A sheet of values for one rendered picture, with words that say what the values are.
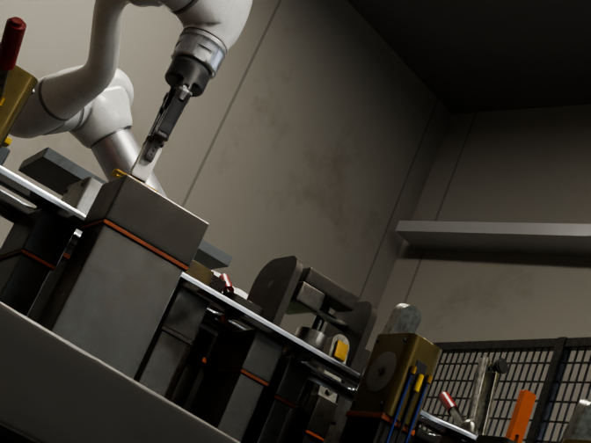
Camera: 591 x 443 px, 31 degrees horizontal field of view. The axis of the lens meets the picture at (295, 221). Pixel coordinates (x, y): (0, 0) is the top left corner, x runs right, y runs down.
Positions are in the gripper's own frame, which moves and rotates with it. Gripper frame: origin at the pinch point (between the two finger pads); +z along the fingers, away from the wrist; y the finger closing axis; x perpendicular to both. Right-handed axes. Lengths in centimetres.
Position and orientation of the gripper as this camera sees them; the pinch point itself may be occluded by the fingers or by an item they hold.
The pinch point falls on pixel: (144, 163)
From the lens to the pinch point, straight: 186.6
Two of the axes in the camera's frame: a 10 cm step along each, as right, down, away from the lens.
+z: -3.7, 8.6, -3.4
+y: 3.8, -1.9, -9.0
